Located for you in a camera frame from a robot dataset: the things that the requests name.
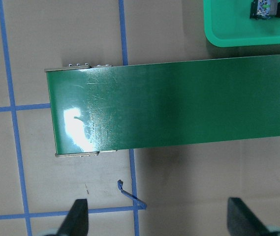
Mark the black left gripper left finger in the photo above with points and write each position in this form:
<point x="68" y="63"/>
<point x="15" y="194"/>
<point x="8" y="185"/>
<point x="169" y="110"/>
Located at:
<point x="76" y="222"/>

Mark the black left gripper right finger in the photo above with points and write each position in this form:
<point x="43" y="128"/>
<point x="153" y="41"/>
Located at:
<point x="241" y="221"/>

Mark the green push button switch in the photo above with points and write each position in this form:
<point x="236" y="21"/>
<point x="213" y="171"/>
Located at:
<point x="264" y="9"/>

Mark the green conveyor belt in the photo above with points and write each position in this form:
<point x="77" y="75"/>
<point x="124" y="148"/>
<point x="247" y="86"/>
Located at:
<point x="104" y="109"/>

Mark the green plastic tray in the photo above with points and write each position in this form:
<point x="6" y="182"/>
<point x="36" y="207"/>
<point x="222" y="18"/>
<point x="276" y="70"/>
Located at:
<point x="227" y="24"/>

